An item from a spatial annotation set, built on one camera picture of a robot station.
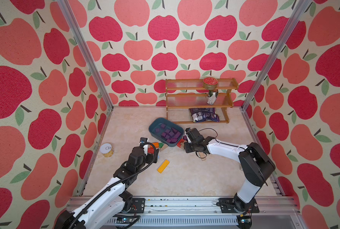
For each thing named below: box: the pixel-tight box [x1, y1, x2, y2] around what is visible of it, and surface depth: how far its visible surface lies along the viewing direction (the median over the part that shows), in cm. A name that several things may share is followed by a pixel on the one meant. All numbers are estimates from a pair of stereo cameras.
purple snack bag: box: [189, 107, 221, 123], surface depth 109 cm
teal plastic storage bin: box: [148, 117, 185, 148], surface depth 105 cm
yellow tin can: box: [99, 142, 115, 158], surface depth 92 cm
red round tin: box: [202, 76, 219, 91], surface depth 93 cm
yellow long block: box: [156, 158, 170, 174], surface depth 90 cm
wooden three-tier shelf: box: [165, 77, 239, 125], surface depth 116 cm
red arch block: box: [176, 138, 185, 148], surface depth 98 cm
